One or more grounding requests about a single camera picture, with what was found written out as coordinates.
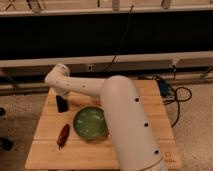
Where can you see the black rectangular eraser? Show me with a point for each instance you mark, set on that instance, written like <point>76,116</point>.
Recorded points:
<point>62,104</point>

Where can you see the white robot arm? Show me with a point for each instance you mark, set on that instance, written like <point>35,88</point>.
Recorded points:
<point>131,132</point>

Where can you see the green ceramic bowl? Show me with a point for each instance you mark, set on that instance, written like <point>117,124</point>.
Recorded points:
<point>89,123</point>

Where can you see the blue power strip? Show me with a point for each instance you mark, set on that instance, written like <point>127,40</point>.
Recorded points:
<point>164,88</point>

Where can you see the black object on floor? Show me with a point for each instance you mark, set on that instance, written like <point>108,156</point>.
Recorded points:
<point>6,143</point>

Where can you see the white wall rail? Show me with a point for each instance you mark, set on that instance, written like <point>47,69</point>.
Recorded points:
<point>108,65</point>

